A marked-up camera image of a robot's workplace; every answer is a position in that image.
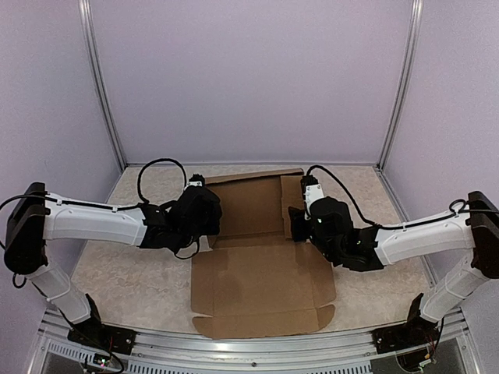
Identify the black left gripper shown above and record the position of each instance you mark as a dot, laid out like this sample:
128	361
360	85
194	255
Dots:
214	229

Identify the right aluminium frame post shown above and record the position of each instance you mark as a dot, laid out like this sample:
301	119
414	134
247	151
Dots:
403	82

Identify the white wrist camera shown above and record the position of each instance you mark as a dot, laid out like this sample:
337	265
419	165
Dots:
311	190
196	180

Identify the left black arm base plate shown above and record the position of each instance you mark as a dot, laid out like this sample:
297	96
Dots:
93	333

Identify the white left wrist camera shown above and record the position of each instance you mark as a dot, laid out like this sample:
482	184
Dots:
196	180

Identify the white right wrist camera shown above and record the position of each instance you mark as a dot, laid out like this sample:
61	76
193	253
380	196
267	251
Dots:
311	190

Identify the front aluminium frame rail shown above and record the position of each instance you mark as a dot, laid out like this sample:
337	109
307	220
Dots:
346	351

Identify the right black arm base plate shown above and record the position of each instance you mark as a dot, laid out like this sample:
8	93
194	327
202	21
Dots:
413	332

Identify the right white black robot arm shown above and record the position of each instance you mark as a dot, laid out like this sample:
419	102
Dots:
471	225

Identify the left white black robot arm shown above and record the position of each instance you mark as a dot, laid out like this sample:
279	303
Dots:
40	216

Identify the brown cardboard box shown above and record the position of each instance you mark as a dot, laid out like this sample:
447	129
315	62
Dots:
254	280

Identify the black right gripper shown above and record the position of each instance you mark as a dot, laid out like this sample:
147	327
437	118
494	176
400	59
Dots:
295	215

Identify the aluminium frame post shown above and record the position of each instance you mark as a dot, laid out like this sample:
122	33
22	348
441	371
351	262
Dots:
90	39
403	82

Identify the left aluminium frame post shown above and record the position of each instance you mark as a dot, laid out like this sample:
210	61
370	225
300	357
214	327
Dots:
90	39

